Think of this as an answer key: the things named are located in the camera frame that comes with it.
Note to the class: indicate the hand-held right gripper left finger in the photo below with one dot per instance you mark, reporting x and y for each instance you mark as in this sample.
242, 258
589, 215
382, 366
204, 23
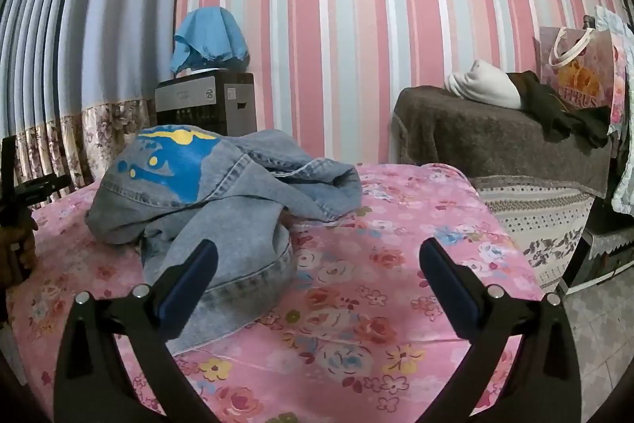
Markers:
190, 284

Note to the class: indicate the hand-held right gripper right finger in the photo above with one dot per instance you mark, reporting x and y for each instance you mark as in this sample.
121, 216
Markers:
446, 284

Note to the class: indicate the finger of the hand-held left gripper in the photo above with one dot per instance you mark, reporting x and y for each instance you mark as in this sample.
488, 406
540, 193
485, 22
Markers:
42, 189

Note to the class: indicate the blue denim jacket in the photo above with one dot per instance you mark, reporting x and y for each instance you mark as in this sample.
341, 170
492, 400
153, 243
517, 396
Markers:
237, 225

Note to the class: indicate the pink floral bed sheet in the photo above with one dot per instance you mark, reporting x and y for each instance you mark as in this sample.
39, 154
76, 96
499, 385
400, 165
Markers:
371, 304

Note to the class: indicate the beige lace patterned cloth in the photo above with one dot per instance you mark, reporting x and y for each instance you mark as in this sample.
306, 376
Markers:
535, 225

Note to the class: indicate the brown blanket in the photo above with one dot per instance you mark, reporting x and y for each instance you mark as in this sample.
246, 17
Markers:
470, 135

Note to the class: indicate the grey curtain with floral hem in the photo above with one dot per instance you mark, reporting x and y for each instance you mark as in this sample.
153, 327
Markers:
74, 31

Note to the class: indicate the grey water dispenser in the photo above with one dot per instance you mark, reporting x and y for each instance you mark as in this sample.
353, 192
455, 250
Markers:
198, 101

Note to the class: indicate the white garment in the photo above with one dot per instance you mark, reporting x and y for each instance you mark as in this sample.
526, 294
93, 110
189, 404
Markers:
483, 86

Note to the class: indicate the dark garment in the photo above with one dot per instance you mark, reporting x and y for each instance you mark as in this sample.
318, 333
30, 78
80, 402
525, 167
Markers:
554, 111

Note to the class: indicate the white floral cloth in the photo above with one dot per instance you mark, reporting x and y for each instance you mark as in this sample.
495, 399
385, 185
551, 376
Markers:
625, 165

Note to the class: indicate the blue cloth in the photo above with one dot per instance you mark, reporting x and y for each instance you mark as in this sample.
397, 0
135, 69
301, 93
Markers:
210, 34

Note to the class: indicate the floral gift bag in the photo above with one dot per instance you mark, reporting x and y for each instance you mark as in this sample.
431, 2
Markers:
579, 71

